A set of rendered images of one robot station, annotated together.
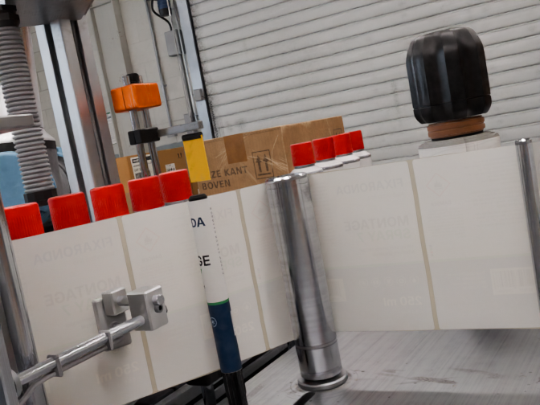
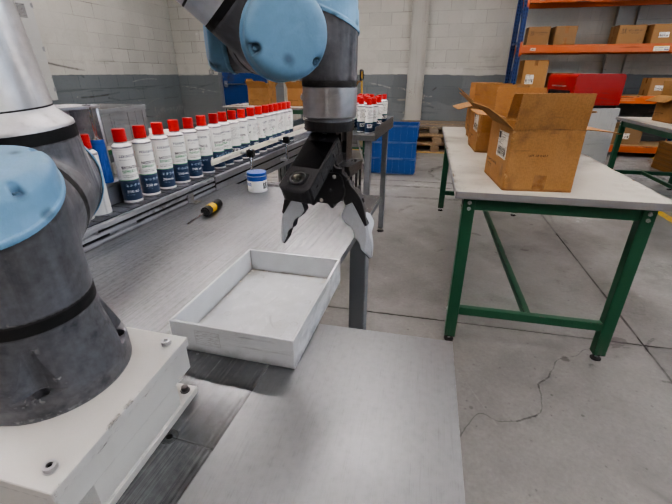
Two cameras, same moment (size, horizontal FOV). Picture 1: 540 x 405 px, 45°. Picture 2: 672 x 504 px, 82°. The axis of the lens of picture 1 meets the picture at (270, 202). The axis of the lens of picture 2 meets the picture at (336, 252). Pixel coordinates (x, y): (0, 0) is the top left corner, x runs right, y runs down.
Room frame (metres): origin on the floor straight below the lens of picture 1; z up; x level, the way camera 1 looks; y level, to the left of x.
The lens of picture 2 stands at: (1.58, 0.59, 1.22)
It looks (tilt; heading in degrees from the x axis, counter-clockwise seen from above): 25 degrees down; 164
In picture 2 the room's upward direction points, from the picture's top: straight up
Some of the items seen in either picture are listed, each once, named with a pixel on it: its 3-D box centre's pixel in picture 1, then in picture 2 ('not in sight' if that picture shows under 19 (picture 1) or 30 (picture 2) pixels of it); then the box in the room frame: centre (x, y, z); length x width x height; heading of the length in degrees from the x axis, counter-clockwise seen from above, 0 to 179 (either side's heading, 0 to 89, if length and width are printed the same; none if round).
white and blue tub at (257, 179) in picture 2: not in sight; (257, 181); (0.17, 0.70, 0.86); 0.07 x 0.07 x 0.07
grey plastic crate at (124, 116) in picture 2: not in sight; (94, 124); (-1.45, -0.20, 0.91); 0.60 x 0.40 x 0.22; 155
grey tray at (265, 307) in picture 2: not in sight; (267, 297); (0.97, 0.64, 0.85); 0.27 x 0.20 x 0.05; 149
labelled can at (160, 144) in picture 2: not in sight; (162, 156); (0.25, 0.41, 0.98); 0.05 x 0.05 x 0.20
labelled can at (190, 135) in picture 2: not in sight; (191, 148); (0.12, 0.49, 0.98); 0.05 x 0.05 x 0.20
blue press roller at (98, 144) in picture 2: not in sight; (104, 167); (0.38, 0.28, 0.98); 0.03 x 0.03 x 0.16
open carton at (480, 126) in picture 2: not in sight; (496, 117); (-0.59, 2.27, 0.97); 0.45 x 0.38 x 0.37; 64
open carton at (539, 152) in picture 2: not in sight; (535, 138); (0.18, 1.89, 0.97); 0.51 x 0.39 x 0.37; 67
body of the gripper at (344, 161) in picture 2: not in sight; (331, 161); (1.02, 0.75, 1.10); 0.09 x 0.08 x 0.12; 142
